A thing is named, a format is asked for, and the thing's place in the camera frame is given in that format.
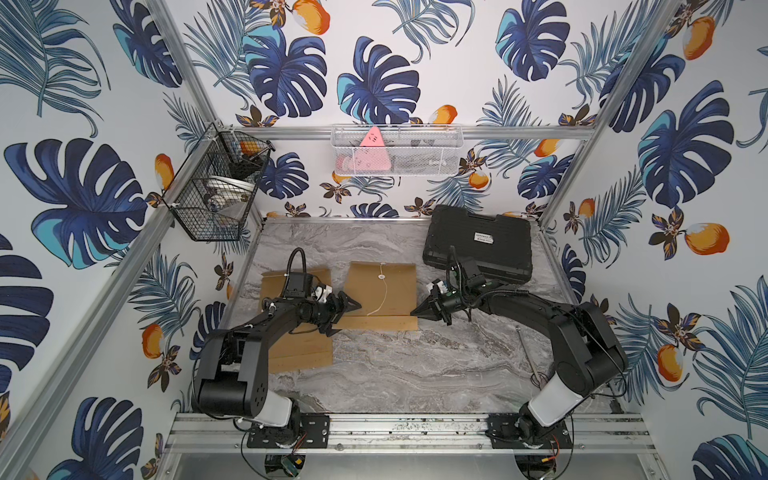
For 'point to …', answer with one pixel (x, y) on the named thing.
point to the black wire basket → (214, 191)
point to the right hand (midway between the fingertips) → (411, 313)
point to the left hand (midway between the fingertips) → (353, 309)
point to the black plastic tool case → (501, 245)
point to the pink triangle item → (372, 155)
